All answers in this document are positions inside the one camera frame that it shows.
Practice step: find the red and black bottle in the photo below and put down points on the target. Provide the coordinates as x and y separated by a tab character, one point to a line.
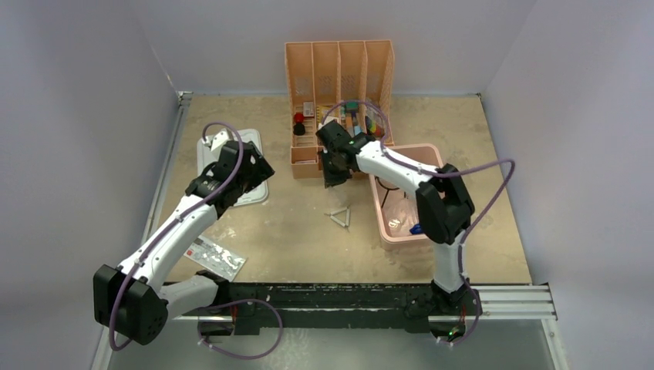
298	128

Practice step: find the green cube block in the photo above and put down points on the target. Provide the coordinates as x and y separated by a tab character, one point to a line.
351	106

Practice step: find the black wire ring stand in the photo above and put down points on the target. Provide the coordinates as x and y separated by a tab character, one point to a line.
386	186

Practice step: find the plastic packet with red label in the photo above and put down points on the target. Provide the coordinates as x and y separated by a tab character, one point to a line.
214	258

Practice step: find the aluminium frame rail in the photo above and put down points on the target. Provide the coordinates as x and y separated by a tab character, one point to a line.
516	302

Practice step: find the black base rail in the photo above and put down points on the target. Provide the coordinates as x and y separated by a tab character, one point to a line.
419	308

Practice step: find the orange plastic file organizer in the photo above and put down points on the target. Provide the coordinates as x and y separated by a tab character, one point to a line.
320	77

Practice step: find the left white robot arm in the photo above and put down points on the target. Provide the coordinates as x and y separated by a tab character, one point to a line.
132	298

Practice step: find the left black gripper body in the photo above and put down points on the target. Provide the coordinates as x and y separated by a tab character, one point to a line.
257	171

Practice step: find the colourful item packet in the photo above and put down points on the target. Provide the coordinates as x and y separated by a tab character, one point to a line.
374	121

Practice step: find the small clear glass beaker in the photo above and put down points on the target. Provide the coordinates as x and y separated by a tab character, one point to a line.
396	225

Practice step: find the pink plastic bin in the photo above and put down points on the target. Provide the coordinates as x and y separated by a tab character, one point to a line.
384	200

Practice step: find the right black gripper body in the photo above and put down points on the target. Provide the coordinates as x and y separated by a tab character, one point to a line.
334	173

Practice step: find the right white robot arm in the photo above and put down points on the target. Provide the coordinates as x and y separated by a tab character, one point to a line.
443	203

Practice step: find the clay pipe triangle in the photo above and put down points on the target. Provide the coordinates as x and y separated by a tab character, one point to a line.
340	216

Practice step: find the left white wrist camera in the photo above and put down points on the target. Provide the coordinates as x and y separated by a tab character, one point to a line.
217	141

